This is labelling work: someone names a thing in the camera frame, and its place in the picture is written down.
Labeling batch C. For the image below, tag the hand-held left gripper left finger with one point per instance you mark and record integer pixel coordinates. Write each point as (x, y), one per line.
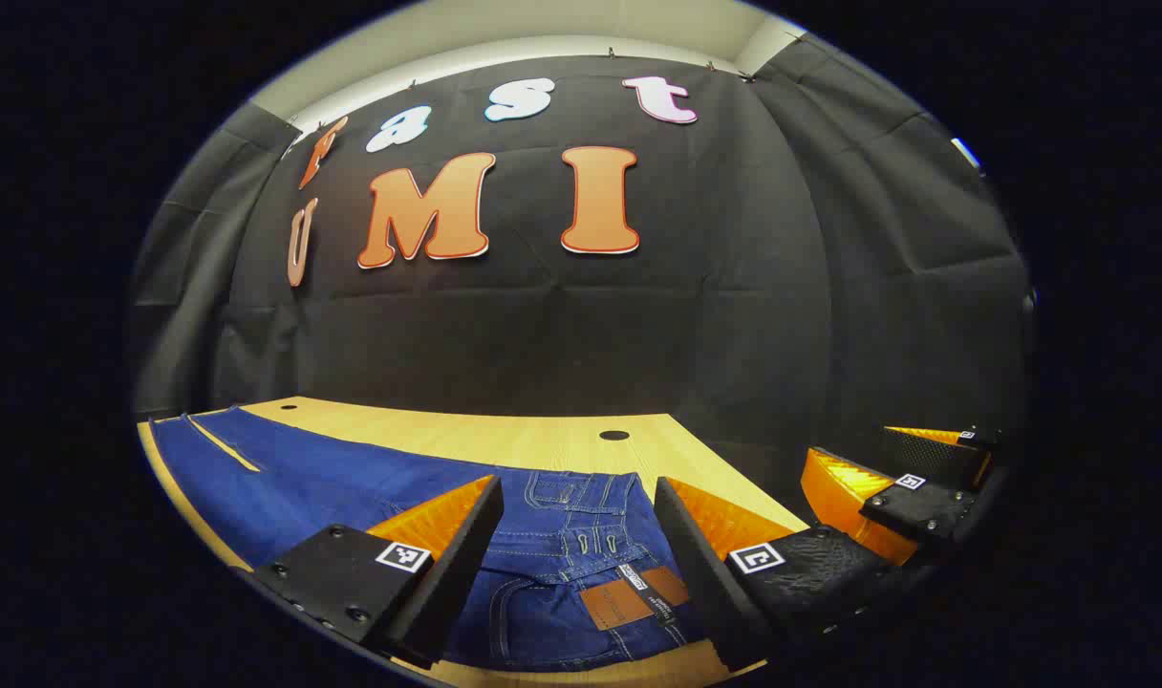
(457, 573)

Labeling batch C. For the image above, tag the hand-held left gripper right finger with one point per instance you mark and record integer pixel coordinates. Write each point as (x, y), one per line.
(696, 573)

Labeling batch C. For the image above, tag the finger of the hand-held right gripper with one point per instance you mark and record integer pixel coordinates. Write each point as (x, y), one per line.
(930, 457)
(925, 511)

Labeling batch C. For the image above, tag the blue denim jeans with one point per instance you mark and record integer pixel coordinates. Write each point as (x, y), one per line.
(285, 487)

